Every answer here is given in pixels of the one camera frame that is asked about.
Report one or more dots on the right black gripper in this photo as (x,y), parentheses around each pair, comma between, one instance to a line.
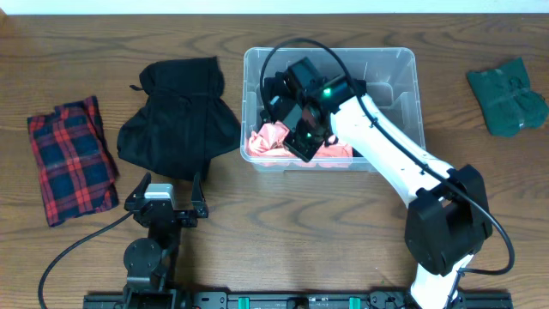
(294,142)

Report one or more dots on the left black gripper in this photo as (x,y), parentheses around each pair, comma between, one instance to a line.
(138,195)

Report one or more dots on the black cloth with band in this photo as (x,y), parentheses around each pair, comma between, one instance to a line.
(279,100)

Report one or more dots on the pink printed shirt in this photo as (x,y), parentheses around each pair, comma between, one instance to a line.
(265,148)

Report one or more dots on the dark navy cloth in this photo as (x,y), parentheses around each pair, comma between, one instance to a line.
(357,87)

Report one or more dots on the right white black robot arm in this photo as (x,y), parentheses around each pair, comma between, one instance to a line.
(448,218)

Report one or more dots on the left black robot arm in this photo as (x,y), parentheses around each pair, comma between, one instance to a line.
(151,261)

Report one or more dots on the large black garment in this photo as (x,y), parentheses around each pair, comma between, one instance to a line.
(184,123)

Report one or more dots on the clear plastic storage bin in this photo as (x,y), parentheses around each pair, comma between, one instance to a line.
(391,80)

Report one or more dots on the red blue plaid cloth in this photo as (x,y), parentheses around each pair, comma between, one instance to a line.
(77,173)

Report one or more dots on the dark green folded cloth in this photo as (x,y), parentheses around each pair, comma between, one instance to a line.
(507,102)

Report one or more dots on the black mounting rail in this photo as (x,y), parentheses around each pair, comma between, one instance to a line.
(222,300)

